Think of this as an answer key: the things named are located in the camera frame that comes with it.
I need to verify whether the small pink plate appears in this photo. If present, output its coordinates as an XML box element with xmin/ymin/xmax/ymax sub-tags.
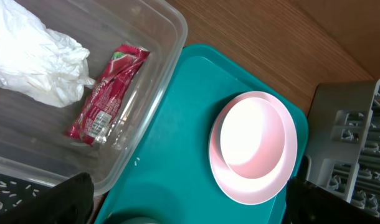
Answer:
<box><xmin>220</xmin><ymin>98</ymin><xmax>285</xmax><ymax>179</ymax></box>

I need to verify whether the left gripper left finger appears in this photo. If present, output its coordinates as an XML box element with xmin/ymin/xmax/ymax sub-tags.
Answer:
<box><xmin>0</xmin><ymin>172</ymin><xmax>94</xmax><ymax>224</ymax></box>

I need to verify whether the grey dishwasher rack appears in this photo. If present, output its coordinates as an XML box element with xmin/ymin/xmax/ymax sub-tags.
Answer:
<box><xmin>305</xmin><ymin>79</ymin><xmax>380</xmax><ymax>218</ymax></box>

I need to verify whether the large pink plate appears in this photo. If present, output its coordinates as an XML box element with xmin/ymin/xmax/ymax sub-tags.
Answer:
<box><xmin>209</xmin><ymin>91</ymin><xmax>298</xmax><ymax>205</ymax></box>

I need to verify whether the teal serving tray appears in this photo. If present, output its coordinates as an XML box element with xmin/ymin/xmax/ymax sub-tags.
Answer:
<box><xmin>93</xmin><ymin>43</ymin><xmax>310</xmax><ymax>224</ymax></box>

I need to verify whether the red snack wrapper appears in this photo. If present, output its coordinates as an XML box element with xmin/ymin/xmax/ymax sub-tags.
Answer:
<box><xmin>66</xmin><ymin>44</ymin><xmax>150</xmax><ymax>145</ymax></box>

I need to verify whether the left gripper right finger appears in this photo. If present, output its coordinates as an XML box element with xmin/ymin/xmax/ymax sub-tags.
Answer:
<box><xmin>284</xmin><ymin>177</ymin><xmax>380</xmax><ymax>224</ymax></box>

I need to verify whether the white napkin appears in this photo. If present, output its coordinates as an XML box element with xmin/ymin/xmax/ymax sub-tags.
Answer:
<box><xmin>0</xmin><ymin>0</ymin><xmax>95</xmax><ymax>108</ymax></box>

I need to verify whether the clear plastic storage bin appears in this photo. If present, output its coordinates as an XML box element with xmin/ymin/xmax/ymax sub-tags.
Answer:
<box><xmin>0</xmin><ymin>0</ymin><xmax>188</xmax><ymax>195</ymax></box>

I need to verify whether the black plastic tray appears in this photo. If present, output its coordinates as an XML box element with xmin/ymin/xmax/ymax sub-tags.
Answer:
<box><xmin>0</xmin><ymin>170</ymin><xmax>54</xmax><ymax>218</ymax></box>

